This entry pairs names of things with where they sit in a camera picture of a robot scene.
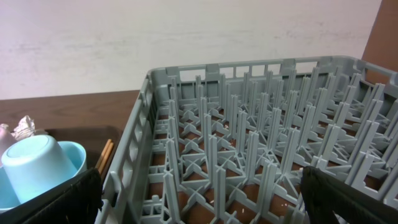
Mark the wooden chopstick left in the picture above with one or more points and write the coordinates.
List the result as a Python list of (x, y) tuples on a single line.
[(103, 153)]

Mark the crumpled white tissue top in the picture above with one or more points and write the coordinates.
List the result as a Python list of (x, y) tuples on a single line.
[(24, 129)]

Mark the light blue cup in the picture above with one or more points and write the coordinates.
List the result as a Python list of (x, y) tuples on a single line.
[(35, 165)]

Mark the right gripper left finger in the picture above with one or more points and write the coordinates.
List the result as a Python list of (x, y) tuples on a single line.
[(77, 200)]

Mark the wooden chopstick right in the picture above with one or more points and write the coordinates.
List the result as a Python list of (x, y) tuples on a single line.
[(101, 169)]

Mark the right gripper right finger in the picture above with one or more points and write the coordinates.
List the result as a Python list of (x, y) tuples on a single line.
[(326, 197)]

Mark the light blue bowl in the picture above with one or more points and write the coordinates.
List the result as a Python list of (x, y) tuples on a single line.
[(75, 152)]

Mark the pale pink cup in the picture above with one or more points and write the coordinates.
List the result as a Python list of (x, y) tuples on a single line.
[(6, 140)]

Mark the grey dishwasher rack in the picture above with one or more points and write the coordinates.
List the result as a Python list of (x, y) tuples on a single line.
[(228, 141)]

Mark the wooden chopstick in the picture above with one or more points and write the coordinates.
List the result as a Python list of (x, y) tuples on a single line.
[(103, 153), (101, 169)]

